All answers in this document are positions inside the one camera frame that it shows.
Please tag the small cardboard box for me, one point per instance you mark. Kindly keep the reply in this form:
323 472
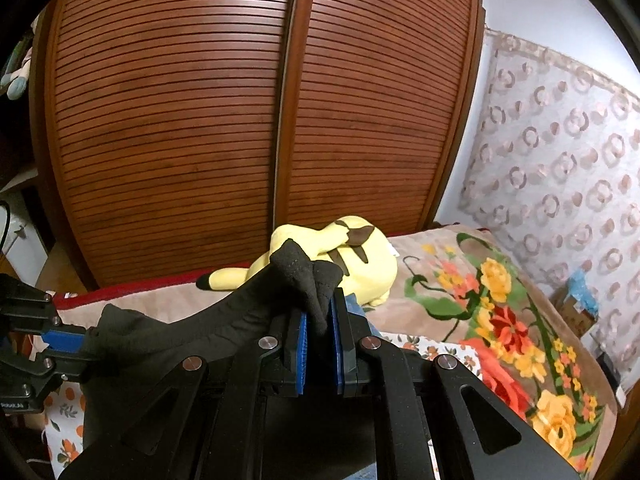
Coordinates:
570 310

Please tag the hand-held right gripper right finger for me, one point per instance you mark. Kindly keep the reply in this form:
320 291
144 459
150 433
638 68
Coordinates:
337 355

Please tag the black pants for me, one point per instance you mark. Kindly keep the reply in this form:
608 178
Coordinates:
200 325

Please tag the blue denim jeans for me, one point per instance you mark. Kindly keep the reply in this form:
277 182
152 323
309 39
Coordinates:
359 306

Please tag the pastel plush toy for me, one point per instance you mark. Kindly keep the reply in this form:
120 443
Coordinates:
17 70

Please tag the yellow plush toy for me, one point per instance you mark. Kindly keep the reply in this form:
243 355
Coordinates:
370 270

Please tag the circle pattern lace curtain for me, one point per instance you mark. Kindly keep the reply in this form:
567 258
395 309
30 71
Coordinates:
575 160

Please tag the white furniture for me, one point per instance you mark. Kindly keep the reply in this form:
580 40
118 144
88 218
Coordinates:
25 225

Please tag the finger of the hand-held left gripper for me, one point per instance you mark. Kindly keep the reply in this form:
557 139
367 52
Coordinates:
62 336
62 352

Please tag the floral blanket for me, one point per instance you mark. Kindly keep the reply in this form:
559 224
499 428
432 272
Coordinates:
500 310

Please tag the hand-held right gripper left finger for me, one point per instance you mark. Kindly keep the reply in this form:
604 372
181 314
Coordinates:
300 355

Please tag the blue plastic bag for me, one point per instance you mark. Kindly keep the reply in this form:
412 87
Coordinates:
582 285

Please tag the brown slatted wooden wardrobe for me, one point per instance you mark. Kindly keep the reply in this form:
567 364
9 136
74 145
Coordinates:
200 110

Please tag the orange fruit print sheet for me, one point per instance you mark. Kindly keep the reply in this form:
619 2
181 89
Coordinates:
65 440

